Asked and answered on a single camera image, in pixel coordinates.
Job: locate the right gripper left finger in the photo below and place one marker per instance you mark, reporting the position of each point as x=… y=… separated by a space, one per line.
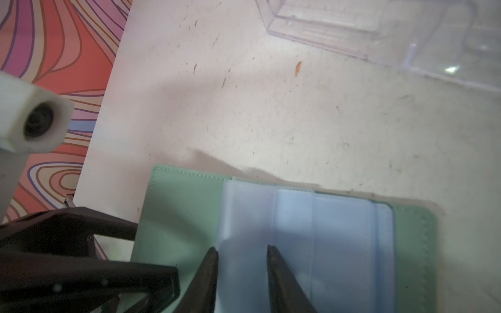
x=200 y=296

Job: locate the clear acrylic card holder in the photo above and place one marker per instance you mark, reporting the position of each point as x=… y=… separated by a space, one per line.
x=456 y=41

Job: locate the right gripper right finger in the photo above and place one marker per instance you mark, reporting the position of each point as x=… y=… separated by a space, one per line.
x=285 y=293

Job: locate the mint green card wallet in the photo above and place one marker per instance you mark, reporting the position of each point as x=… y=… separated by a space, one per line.
x=347 y=254

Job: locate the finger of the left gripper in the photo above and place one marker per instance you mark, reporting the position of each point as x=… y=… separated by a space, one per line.
x=49 y=263

